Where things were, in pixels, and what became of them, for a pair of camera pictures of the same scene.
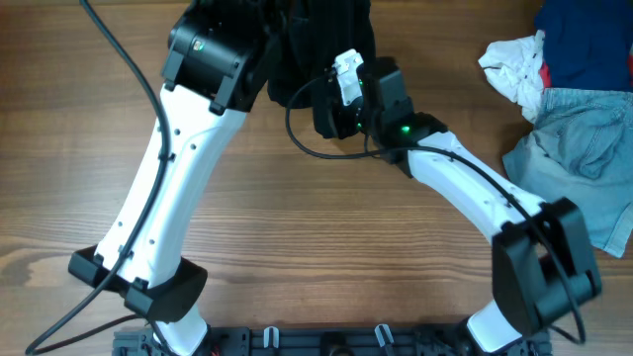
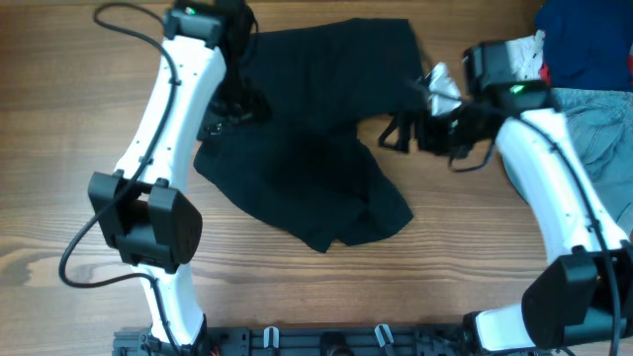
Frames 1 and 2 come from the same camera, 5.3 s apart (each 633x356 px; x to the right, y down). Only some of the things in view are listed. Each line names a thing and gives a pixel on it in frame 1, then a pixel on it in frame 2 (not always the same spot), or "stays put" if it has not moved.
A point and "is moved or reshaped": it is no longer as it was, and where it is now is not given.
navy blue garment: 587,43 stays put
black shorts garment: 307,36 is moved or reshaped
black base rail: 333,341 stays put
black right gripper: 338,112 to 403,122
